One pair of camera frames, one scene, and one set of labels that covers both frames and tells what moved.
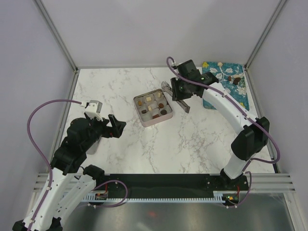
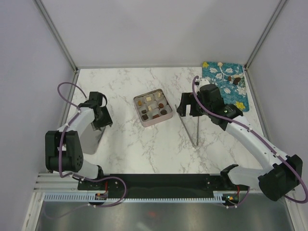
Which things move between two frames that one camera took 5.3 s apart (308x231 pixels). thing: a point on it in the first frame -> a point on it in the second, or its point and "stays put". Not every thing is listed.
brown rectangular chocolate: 155,116 stays put
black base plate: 171,186 stays put
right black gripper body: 180,89 -> 188,98
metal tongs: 167,89 -> 195,145
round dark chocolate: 163,112 stays put
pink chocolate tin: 152,107 stays put
